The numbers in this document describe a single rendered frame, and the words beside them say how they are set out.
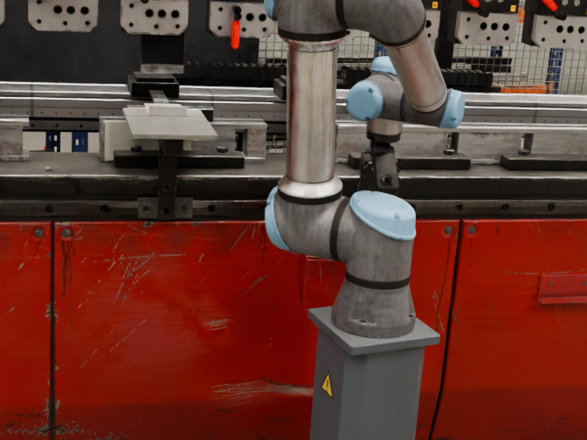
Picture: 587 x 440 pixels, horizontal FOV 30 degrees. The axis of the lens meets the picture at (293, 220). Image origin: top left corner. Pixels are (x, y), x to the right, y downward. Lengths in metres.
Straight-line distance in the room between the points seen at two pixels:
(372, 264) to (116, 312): 0.86
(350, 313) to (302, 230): 0.17
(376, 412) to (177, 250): 0.76
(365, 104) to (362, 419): 0.60
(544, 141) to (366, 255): 1.06
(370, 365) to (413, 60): 0.53
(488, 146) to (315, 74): 1.03
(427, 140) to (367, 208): 0.88
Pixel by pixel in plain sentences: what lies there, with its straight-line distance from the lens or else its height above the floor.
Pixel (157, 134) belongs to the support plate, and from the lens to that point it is 2.32.
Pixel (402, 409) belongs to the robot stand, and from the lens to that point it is 2.00.
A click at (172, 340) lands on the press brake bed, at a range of 2.62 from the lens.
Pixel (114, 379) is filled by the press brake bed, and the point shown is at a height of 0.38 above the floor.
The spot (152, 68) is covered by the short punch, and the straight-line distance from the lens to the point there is 2.57.
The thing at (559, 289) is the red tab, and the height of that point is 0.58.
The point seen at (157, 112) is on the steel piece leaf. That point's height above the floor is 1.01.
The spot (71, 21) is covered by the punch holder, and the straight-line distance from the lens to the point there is 2.50.
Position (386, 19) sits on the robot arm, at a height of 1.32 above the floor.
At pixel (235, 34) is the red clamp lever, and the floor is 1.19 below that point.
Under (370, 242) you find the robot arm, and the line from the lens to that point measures 1.88.
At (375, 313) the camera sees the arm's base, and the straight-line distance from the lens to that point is 1.91.
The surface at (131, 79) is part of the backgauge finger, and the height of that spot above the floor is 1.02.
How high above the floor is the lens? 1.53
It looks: 17 degrees down
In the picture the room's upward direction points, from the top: 4 degrees clockwise
